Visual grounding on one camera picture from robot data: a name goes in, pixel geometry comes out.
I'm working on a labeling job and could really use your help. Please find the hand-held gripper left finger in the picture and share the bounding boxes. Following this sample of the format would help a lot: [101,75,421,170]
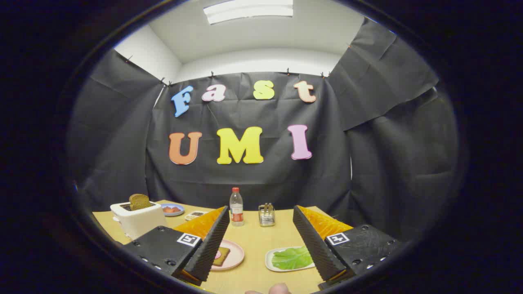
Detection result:
[121,205,230,286]

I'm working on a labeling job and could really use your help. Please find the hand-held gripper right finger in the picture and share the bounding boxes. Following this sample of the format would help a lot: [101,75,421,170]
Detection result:
[293,205,405,290]

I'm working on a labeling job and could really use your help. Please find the green lettuce leaf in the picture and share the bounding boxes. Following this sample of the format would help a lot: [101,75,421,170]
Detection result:
[272,246,314,270]

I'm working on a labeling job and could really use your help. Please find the brown toasted bread slice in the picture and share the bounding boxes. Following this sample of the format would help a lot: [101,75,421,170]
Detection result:
[129,194,152,211]

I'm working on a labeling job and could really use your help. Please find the bread slice with ham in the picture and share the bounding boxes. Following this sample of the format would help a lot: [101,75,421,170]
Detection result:
[212,247,230,267]

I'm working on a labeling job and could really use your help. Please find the pink round plate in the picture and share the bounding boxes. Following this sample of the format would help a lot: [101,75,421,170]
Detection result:
[210,239,245,271]

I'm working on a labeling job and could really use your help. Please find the clear water bottle red cap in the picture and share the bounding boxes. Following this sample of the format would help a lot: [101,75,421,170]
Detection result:
[229,187,244,227]

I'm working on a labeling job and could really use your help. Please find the white square plate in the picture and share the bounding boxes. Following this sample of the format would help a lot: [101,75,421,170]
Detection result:
[265,246,316,272]

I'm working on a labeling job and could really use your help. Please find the small blue plate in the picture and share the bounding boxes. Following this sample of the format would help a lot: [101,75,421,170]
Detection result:
[160,203,185,217]

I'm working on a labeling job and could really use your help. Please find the white toaster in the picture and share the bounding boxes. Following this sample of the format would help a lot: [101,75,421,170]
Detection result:
[110,200,168,241]

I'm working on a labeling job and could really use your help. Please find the ceiling light panel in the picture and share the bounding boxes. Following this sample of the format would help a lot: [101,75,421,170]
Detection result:
[203,0,294,25]

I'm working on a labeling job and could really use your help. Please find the metal wire utensil holder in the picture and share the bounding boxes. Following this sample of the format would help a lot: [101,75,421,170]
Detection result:
[258,203,276,227]

